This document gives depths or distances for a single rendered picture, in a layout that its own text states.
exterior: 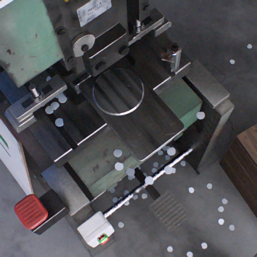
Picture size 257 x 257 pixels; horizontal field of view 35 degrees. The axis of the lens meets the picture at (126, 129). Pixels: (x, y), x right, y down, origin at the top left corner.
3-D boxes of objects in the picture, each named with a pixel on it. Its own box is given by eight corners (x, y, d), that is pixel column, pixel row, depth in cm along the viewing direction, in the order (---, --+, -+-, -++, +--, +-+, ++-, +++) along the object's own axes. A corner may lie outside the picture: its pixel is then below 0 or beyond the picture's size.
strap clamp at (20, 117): (72, 95, 109) (65, 78, 99) (18, 133, 106) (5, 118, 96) (59, 80, 111) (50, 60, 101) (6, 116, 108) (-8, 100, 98)
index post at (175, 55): (179, 66, 110) (182, 47, 101) (171, 73, 110) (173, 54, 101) (173, 59, 111) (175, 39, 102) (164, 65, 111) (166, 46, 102)
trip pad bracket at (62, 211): (78, 218, 116) (65, 206, 98) (49, 239, 115) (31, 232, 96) (66, 201, 118) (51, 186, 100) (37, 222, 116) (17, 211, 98)
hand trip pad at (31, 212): (56, 219, 100) (49, 215, 93) (35, 235, 99) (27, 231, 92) (40, 197, 102) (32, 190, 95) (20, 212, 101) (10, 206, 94)
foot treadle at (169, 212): (188, 217, 155) (189, 215, 150) (167, 234, 154) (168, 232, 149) (96, 104, 173) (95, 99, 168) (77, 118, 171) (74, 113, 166)
